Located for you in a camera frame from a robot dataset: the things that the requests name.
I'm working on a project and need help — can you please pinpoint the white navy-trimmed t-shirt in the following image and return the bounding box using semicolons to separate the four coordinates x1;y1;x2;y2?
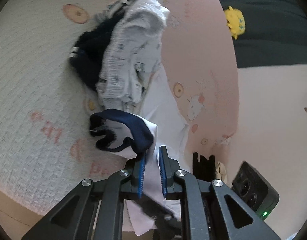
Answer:
88;68;191;237

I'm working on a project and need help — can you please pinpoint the black folded garment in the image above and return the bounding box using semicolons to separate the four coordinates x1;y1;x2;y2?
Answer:
192;152;216;182

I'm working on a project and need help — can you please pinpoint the beige folded garment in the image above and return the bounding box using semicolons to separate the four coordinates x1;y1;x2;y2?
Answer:
215;161;228;184

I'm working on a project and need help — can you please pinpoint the black power strip green light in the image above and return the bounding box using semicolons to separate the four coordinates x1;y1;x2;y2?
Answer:
232;161;280;220

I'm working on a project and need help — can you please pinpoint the pink Hello Kitty blanket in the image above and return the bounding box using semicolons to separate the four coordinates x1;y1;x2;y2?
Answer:
0;0;242;217

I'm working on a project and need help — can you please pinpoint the light grey patterned pyjama garment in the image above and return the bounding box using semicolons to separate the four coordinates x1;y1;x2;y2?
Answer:
96;0;170;112

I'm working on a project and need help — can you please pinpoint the navy white-striped garment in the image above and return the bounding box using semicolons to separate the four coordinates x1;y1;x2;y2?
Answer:
68;0;137;90

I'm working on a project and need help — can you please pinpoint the yellow plush toy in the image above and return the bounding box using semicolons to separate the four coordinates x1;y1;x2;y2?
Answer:
224;6;246;40

